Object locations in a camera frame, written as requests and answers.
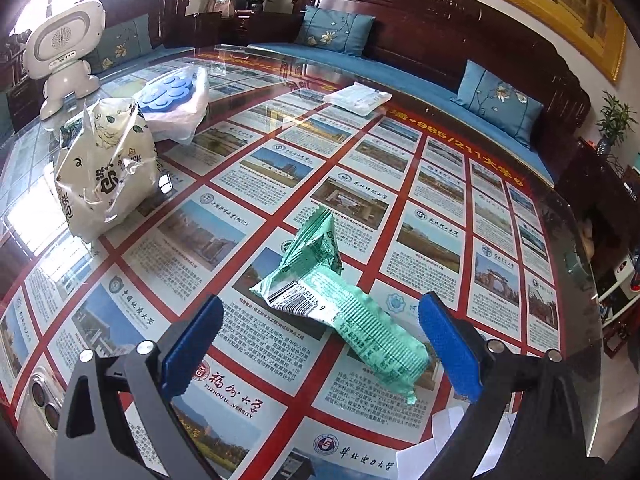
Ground printed poster sheet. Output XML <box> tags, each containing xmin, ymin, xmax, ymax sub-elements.
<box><xmin>0</xmin><ymin>47</ymin><xmax>563</xmax><ymax>480</ymax></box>

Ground white robot toy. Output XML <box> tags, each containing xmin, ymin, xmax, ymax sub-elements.
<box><xmin>22</xmin><ymin>0</ymin><xmax>107</xmax><ymax>121</ymax></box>

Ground white shelf rack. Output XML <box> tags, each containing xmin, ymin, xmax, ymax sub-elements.
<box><xmin>592</xmin><ymin>255</ymin><xmax>640</xmax><ymax>356</ymax></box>

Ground blue sofa seat pad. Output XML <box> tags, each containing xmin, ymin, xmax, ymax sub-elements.
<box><xmin>247</xmin><ymin>42</ymin><xmax>556</xmax><ymax>186</ymax></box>

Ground blue floral cushion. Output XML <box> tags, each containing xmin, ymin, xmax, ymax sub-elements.
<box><xmin>456</xmin><ymin>59</ymin><xmax>545</xmax><ymax>148</ymax></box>
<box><xmin>294</xmin><ymin>5</ymin><xmax>376</xmax><ymax>58</ymax></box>
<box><xmin>92</xmin><ymin>14</ymin><xmax>153</xmax><ymax>73</ymax></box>

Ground potted plant in vase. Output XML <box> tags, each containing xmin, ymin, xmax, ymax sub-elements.
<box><xmin>595</xmin><ymin>91</ymin><xmax>638</xmax><ymax>156</ymax></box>

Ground dark wooden armchair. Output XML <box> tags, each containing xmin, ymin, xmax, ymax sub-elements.
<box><xmin>0</xmin><ymin>0</ymin><xmax>193</xmax><ymax>131</ymax></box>

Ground blue round plastic disc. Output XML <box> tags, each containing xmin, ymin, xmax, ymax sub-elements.
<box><xmin>137</xmin><ymin>71</ymin><xmax>198</xmax><ymax>111</ymax></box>

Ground white printed plastic bag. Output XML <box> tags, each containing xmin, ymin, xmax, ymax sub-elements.
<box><xmin>54</xmin><ymin>96</ymin><xmax>160</xmax><ymax>241</ymax></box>

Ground green snack wrapper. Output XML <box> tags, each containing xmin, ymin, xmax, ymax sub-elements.
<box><xmin>249</xmin><ymin>206</ymin><xmax>432</xmax><ymax>406</ymax></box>

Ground white paper scraps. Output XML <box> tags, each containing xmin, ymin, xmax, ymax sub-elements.
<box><xmin>400</xmin><ymin>405</ymin><xmax>516</xmax><ymax>480</ymax></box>

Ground glass-topped wooden coffee table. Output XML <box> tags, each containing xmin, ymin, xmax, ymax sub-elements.
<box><xmin>0</xmin><ymin>42</ymin><xmax>603</xmax><ymax>480</ymax></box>

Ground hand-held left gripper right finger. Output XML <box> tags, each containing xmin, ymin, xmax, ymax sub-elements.
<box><xmin>417</xmin><ymin>291</ymin><xmax>591</xmax><ymax>480</ymax></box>

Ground grey camera phone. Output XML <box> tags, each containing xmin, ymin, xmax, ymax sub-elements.
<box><xmin>27</xmin><ymin>367</ymin><xmax>63</xmax><ymax>433</ymax></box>

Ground dark wooden side table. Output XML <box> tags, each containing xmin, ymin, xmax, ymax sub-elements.
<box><xmin>555</xmin><ymin>137</ymin><xmax>640</xmax><ymax>271</ymax></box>

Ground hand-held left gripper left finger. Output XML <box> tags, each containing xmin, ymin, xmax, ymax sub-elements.
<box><xmin>54</xmin><ymin>294</ymin><xmax>224</xmax><ymax>480</ymax></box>

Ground flat white packet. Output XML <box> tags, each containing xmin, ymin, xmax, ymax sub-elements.
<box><xmin>324</xmin><ymin>81</ymin><xmax>392</xmax><ymax>117</ymax></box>

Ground dark carved wooden sofa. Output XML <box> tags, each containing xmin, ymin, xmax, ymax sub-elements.
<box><xmin>235</xmin><ymin>0</ymin><xmax>593</xmax><ymax>191</ymax></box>

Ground dark wooden corner table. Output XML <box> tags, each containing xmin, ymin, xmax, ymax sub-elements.
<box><xmin>187</xmin><ymin>9</ymin><xmax>271</xmax><ymax>51</ymax></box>

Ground blue lid in plastic bag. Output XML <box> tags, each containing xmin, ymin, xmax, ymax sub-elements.
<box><xmin>132</xmin><ymin>65</ymin><xmax>210</xmax><ymax>146</ymax></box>

